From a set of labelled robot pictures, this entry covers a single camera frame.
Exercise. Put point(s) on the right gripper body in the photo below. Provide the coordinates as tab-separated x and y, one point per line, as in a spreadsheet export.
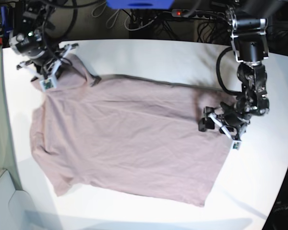
47	66

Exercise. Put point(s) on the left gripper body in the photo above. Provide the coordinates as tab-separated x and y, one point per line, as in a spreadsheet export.
234	122

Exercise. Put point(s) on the mauve pink t-shirt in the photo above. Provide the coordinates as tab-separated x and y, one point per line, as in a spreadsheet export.
129	135

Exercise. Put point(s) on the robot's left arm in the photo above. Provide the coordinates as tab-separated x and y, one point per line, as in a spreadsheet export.
248	22

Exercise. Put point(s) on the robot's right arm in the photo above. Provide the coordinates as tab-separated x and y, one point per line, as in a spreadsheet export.
29	39

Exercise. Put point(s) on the blue box overhead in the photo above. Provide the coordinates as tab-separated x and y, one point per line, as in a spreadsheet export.
140	4

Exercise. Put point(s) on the black power strip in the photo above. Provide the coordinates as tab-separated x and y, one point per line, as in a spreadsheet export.
178	13

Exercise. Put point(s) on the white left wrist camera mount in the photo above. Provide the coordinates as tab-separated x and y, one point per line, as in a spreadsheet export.
210	112

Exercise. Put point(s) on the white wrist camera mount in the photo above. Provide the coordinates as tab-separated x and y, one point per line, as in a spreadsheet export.
210	112
51	82

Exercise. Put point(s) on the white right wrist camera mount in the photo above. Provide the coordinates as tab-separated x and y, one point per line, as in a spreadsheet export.
51	82

